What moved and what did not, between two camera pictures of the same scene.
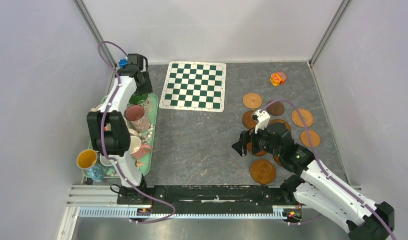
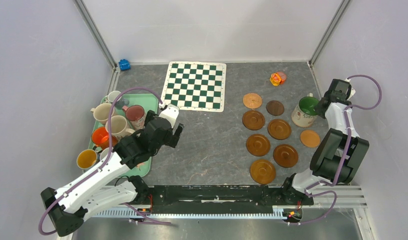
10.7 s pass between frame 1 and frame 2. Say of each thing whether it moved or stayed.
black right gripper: moved
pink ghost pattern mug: stayed
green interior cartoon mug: moved
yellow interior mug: stayed
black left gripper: moved
